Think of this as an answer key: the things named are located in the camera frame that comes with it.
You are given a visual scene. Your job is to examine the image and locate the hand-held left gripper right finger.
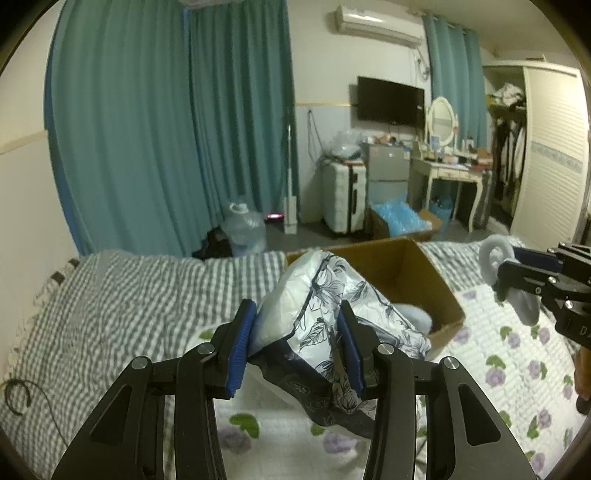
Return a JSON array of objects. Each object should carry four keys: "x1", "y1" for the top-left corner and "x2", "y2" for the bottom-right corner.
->
[{"x1": 335, "y1": 300, "x2": 541, "y2": 480}]

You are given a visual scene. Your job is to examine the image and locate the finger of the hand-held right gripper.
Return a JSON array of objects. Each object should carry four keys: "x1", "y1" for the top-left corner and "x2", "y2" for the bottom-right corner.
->
[
  {"x1": 509, "y1": 246, "x2": 566, "y2": 272},
  {"x1": 491, "y1": 258, "x2": 558, "y2": 304}
]

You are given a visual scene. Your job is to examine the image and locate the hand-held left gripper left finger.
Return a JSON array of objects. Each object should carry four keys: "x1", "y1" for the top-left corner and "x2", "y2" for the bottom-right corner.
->
[{"x1": 50, "y1": 298, "x2": 257, "y2": 480}]

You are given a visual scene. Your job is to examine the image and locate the white socks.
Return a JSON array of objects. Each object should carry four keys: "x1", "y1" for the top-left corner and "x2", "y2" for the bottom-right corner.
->
[{"x1": 478, "y1": 234, "x2": 540, "y2": 325}]

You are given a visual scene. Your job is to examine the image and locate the floral tissue pack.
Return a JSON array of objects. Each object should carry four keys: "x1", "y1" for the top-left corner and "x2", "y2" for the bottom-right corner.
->
[{"x1": 250, "y1": 249, "x2": 433, "y2": 440}]

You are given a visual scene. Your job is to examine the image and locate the brown cardboard box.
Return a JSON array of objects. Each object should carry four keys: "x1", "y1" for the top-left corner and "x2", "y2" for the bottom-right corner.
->
[{"x1": 285, "y1": 236, "x2": 467, "y2": 359}]

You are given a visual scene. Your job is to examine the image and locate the person's right hand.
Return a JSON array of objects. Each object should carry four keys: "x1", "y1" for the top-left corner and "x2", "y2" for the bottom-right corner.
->
[{"x1": 574, "y1": 346, "x2": 591, "y2": 412}]

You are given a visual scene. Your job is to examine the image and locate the floral quilted mat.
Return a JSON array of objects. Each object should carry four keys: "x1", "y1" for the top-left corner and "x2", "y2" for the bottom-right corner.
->
[{"x1": 194, "y1": 281, "x2": 583, "y2": 480}]

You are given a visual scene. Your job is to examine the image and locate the hanging clothes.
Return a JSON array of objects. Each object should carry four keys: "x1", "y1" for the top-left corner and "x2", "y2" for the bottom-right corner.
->
[{"x1": 491, "y1": 114, "x2": 528, "y2": 202}]

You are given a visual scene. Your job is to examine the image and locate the blue plastic container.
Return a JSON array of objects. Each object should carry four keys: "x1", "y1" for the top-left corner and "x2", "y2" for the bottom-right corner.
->
[{"x1": 429, "y1": 194, "x2": 456, "y2": 221}]

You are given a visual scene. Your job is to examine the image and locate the white wardrobe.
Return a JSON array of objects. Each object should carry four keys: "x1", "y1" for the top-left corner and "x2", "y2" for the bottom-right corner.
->
[{"x1": 482, "y1": 57, "x2": 591, "y2": 241}]

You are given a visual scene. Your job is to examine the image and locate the black bag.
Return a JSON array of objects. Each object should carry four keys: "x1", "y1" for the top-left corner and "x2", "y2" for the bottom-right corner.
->
[{"x1": 191, "y1": 227, "x2": 232, "y2": 260}]

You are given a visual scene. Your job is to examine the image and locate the white dressing table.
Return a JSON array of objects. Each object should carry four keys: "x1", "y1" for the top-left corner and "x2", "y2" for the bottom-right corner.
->
[{"x1": 408, "y1": 154, "x2": 493, "y2": 232}]

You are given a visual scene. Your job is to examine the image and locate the clear water bottle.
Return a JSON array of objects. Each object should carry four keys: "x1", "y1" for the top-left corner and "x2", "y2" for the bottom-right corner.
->
[{"x1": 222, "y1": 199, "x2": 268, "y2": 257}]

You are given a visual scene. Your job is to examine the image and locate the grey checked blanket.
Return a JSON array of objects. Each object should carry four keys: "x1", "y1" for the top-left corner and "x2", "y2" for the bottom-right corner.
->
[{"x1": 0, "y1": 237, "x2": 591, "y2": 480}]

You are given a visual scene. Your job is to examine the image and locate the small cardboard box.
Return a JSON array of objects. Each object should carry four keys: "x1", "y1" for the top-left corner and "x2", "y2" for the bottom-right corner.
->
[{"x1": 368, "y1": 202, "x2": 445, "y2": 241}]

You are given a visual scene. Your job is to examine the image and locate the white mop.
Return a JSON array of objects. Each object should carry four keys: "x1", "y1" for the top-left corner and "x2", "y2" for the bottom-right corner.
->
[{"x1": 282, "y1": 108, "x2": 299, "y2": 236}]

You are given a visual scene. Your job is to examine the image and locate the folded clothes pile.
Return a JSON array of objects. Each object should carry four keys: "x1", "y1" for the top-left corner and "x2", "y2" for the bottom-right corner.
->
[{"x1": 488, "y1": 82, "x2": 527, "y2": 110}]

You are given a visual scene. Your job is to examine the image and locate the white suitcase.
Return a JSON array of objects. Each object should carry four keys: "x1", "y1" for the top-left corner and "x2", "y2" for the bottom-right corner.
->
[{"x1": 321, "y1": 159, "x2": 371, "y2": 234}]

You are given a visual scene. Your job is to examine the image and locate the white oval mirror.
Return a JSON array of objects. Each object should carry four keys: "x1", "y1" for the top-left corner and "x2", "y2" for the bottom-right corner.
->
[{"x1": 425, "y1": 95, "x2": 461, "y2": 150}]

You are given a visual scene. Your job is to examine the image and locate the grey small fridge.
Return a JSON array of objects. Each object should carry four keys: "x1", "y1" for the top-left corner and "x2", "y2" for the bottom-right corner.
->
[{"x1": 366, "y1": 141, "x2": 413, "y2": 205}]

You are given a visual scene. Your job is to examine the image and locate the narrow green curtain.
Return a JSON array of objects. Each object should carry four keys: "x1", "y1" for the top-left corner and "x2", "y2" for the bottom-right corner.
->
[{"x1": 421, "y1": 11, "x2": 489, "y2": 149}]

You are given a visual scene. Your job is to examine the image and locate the clear plastic bag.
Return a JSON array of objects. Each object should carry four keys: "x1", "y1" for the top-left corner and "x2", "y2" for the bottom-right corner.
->
[{"x1": 324, "y1": 128, "x2": 366, "y2": 161}]

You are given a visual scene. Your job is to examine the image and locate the white air conditioner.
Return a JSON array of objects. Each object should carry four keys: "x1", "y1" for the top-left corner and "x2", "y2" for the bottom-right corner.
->
[{"x1": 334, "y1": 4, "x2": 424, "y2": 48}]

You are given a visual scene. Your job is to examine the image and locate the black wall television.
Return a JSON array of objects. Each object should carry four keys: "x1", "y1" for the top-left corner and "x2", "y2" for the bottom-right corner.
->
[{"x1": 356, "y1": 76, "x2": 426, "y2": 128}]

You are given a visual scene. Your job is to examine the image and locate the black cable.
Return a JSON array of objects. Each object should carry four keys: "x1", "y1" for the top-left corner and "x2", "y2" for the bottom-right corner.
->
[{"x1": 2, "y1": 377, "x2": 71, "y2": 445}]

